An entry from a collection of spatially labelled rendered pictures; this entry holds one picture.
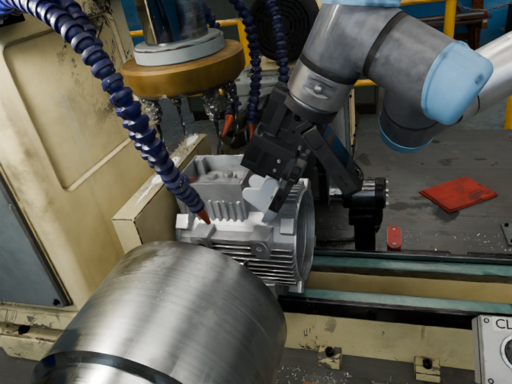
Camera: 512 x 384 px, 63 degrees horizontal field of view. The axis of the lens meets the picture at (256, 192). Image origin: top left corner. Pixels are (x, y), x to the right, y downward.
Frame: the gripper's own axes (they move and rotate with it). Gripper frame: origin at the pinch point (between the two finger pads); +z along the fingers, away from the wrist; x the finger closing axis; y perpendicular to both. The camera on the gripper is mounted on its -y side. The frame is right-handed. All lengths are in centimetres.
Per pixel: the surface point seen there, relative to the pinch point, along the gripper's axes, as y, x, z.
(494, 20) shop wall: -152, -502, 2
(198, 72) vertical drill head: 16.8, 1.2, -17.3
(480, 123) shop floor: -129, -287, 52
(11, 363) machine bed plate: 34, 13, 53
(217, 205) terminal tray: 8.4, -0.7, 3.1
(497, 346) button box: -25.4, 18.3, -12.0
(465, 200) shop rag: -45, -49, 6
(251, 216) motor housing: 2.6, -1.5, 2.6
